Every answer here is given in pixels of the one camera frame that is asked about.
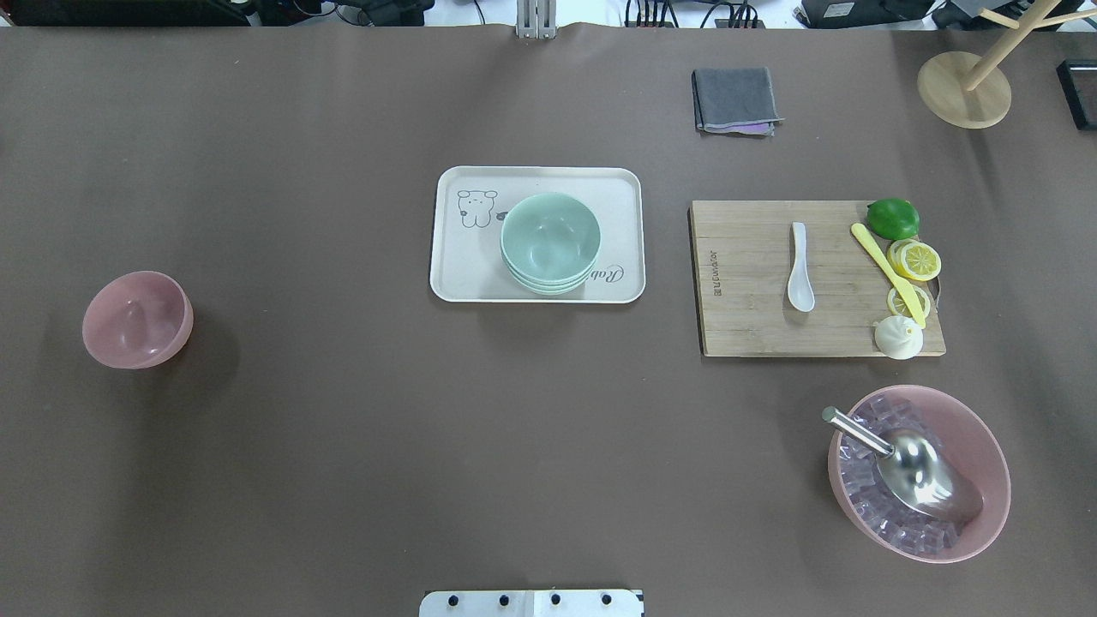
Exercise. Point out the bamboo cutting board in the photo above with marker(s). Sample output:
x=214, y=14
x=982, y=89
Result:
x=743, y=255

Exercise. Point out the white ceramic spoon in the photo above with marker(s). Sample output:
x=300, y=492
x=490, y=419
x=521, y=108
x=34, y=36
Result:
x=799, y=288

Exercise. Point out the yellow lemon slice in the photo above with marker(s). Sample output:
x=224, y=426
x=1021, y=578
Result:
x=914, y=260
x=897, y=306

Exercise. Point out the large pink ice bowl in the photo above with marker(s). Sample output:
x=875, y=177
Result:
x=965, y=442

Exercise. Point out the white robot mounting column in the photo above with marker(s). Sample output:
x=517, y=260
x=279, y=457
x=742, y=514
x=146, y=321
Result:
x=552, y=602

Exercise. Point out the folded grey cloth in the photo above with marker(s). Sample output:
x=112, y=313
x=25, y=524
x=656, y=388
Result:
x=734, y=101

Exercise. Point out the white rectangular tray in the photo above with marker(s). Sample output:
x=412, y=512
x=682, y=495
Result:
x=472, y=201

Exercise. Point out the stacked mint green bowls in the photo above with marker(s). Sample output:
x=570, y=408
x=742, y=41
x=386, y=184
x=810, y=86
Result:
x=550, y=243

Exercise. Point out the yellow plastic knife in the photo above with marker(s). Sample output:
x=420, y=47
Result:
x=903, y=286

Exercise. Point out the green toy lime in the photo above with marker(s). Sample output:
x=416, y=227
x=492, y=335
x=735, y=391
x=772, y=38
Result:
x=892, y=218

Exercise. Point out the dark wooden tray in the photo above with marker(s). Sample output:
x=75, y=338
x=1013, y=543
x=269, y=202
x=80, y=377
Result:
x=1078, y=81

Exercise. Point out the aluminium frame post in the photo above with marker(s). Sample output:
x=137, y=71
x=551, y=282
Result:
x=536, y=19

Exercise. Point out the wooden cup stand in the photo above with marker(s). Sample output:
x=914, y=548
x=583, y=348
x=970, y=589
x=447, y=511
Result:
x=970, y=91

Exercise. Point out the metal ice scoop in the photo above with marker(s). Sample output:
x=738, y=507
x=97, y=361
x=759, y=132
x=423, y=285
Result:
x=914, y=471

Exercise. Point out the small pink bowl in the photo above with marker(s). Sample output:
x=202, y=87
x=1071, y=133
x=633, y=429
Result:
x=139, y=320

